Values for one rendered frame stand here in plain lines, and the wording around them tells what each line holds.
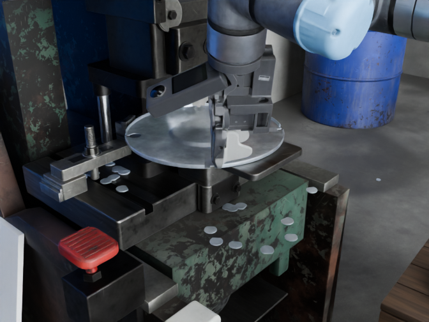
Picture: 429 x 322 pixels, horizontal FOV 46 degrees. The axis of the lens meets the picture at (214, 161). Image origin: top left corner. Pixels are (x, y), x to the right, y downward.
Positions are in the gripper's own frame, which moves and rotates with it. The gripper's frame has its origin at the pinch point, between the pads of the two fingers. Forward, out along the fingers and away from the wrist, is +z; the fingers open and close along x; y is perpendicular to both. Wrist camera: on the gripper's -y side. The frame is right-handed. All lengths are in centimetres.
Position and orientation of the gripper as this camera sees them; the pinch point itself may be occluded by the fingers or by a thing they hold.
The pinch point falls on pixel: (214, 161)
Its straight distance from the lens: 78.9
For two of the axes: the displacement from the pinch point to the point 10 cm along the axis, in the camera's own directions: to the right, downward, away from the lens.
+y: 10.0, -0.4, 0.8
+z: -0.3, 7.1, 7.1
